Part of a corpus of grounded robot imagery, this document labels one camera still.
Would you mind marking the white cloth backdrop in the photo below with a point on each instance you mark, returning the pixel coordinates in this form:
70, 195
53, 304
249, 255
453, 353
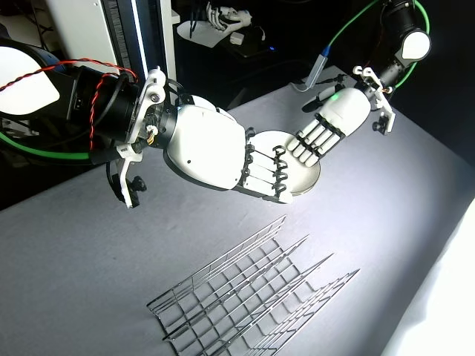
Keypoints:
445, 296

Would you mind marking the grey adapter with blue plug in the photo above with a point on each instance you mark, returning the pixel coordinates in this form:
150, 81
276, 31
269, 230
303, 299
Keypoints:
315, 72

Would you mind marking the white power adapter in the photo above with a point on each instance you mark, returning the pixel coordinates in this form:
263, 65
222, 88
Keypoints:
237, 38

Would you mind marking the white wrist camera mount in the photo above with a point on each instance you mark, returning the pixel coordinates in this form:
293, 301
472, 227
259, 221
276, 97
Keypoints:
386, 107
156, 87

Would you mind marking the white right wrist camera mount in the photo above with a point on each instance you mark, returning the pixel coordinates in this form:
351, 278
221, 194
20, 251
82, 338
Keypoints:
156, 87

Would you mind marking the black box with blue light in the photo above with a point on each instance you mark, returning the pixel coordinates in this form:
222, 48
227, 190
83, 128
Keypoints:
259, 48

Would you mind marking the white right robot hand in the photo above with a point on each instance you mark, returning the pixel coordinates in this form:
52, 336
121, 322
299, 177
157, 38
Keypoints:
204, 144

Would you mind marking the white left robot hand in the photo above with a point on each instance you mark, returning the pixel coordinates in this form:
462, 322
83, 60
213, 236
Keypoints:
345, 107

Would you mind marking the spare white robot hand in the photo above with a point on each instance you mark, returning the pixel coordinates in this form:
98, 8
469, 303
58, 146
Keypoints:
234, 18

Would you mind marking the white round base plate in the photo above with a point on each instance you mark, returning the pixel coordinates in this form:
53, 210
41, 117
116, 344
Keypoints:
200, 35

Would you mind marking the white robot lift column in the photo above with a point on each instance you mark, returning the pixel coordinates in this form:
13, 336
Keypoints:
81, 29

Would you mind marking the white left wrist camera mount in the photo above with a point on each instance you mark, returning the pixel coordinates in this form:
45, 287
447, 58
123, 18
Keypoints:
386, 107

